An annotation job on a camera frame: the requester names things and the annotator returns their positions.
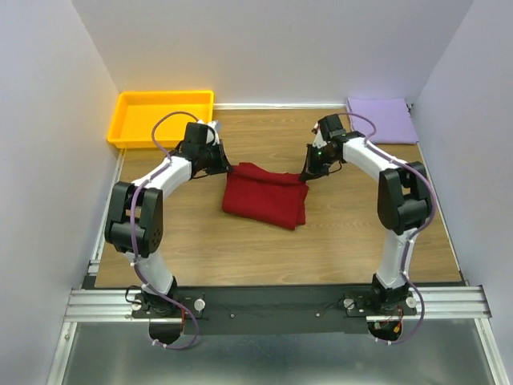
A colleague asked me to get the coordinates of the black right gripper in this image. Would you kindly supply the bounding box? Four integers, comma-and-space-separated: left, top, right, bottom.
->
299, 144, 338, 182

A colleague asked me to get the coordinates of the red t shirt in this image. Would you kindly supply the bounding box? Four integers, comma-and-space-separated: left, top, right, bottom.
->
221, 162, 309, 230

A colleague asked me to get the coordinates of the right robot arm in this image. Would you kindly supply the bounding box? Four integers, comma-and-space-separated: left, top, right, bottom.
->
299, 113, 436, 314

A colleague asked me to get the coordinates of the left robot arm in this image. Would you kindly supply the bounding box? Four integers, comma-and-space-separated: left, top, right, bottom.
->
104, 120, 232, 317

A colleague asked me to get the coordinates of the folded lavender t shirt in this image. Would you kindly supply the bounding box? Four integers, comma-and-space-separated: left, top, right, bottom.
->
346, 98, 418, 144

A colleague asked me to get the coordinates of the yellow plastic bin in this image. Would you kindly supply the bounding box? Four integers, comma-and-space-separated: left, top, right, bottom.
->
107, 90, 214, 149

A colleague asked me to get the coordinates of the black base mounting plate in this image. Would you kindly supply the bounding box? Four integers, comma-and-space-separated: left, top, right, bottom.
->
131, 283, 418, 336

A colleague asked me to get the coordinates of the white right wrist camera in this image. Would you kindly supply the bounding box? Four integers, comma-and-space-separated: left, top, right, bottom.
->
312, 124, 327, 148

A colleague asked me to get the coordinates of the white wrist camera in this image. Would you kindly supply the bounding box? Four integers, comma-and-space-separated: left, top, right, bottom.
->
312, 124, 327, 148
206, 120, 222, 145

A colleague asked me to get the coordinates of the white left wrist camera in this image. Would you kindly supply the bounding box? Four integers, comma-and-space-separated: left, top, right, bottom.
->
206, 120, 222, 145

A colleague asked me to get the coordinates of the aluminium frame rail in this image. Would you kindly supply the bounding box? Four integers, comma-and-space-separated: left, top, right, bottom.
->
50, 165, 495, 384

